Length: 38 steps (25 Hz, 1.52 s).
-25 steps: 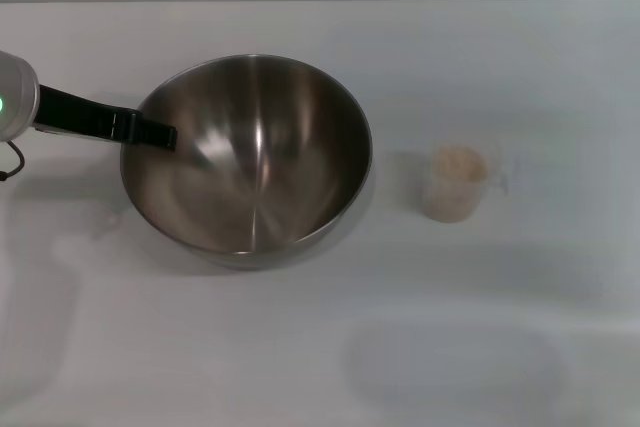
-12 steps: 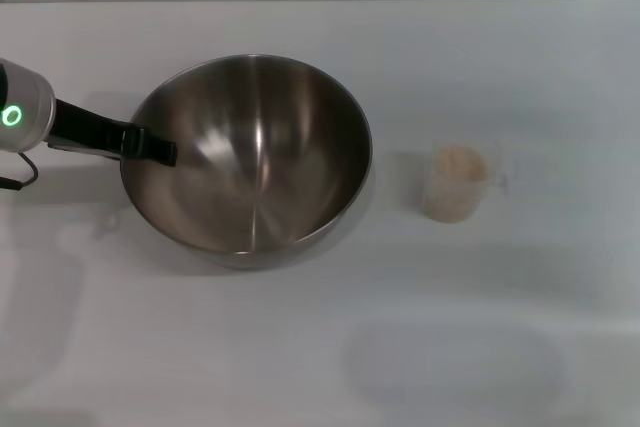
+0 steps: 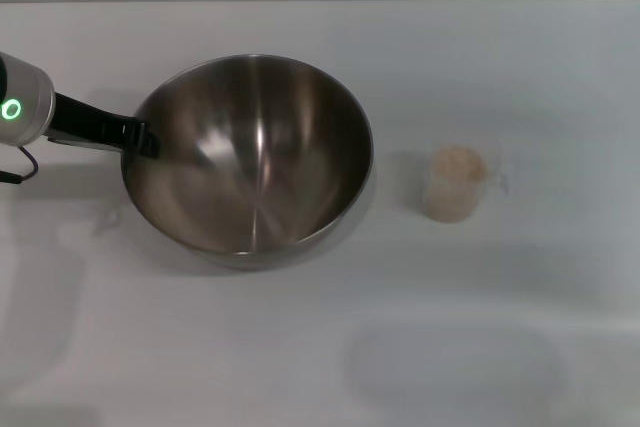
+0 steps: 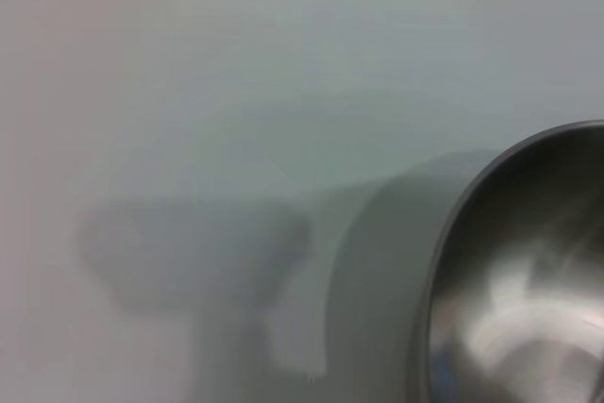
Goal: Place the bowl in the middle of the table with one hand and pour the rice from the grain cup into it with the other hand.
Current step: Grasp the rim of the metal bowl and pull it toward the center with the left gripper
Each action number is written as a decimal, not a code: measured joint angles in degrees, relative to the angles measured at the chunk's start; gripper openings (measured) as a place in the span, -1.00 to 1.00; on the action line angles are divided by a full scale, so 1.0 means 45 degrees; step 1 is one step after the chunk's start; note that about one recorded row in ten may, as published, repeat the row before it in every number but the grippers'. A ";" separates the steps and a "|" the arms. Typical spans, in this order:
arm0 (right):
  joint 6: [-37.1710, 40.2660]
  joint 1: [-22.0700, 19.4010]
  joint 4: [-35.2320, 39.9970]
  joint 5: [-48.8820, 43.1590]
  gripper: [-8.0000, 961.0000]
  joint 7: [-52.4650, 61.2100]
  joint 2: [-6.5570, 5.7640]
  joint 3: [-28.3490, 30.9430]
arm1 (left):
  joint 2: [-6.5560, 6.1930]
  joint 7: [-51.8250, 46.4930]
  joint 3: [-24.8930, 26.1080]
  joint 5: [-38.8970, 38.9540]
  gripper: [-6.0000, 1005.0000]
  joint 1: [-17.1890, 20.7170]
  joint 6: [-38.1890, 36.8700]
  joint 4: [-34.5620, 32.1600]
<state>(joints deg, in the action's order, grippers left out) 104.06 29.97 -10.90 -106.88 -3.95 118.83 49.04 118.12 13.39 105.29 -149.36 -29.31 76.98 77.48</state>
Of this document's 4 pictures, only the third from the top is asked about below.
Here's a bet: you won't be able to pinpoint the stainless steel mixing bowl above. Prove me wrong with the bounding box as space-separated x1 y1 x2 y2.
119 53 375 271

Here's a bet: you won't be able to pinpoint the white rice grains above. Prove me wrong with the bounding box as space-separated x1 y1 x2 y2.
427 145 488 222

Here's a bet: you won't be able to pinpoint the dark left arm cable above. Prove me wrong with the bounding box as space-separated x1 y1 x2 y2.
0 146 40 185

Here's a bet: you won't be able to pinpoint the clear plastic measuring cup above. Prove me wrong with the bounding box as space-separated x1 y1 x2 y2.
423 143 511 223

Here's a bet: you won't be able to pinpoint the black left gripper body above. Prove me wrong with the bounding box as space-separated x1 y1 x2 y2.
49 90 132 152

